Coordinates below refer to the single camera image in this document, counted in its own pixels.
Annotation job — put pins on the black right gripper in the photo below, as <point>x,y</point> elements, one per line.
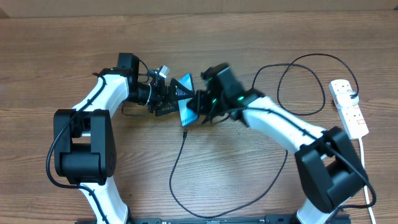
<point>199,106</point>

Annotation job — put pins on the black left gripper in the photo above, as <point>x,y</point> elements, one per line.
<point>163,99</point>

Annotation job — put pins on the blue Samsung smartphone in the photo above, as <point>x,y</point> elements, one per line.
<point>187,116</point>

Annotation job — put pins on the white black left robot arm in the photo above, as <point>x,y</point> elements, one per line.
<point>83,153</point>

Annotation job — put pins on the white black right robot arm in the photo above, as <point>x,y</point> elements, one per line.
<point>329,168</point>

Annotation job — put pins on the white charger plug adapter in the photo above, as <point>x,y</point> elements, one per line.
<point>346,99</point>

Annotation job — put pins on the white power strip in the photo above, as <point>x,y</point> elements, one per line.
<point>351,118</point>

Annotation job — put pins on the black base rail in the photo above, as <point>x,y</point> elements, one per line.
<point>268,219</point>

